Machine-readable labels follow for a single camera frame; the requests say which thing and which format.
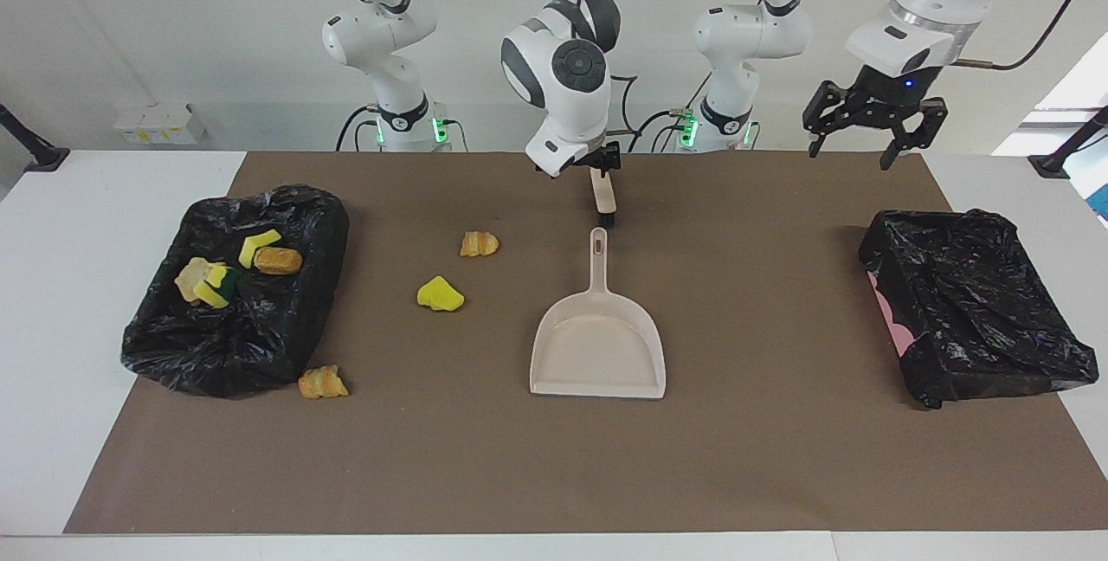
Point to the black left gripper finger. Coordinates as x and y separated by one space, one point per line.
827 111
919 124

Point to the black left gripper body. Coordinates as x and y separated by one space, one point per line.
887 87

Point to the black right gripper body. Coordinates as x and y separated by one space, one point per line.
606 156

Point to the short striped croissant piece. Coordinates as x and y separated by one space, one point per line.
479 244

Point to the beige plastic dustpan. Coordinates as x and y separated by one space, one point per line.
597 353

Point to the curled yellow sponge piece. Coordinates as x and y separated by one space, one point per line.
440 294

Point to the brown bread roll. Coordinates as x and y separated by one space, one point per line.
279 261

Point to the small yellow sponge piece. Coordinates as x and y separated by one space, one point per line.
258 246

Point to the long striped croissant piece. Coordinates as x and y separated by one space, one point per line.
322 383

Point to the large yellow sponge piece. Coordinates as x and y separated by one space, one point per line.
212 291

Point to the pale beige bread chunk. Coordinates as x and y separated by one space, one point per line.
189 280

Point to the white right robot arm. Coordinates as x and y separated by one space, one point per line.
563 111

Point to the left black-lined bin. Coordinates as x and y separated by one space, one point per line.
978 301

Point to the pink plastic bin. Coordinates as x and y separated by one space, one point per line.
890 310

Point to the black trash bag bin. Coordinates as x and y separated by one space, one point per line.
234 344

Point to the brown table mat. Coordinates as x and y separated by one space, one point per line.
606 474

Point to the black camera stand clamp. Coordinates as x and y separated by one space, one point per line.
30 145
1065 154

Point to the white wall power box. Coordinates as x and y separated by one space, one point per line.
160 124

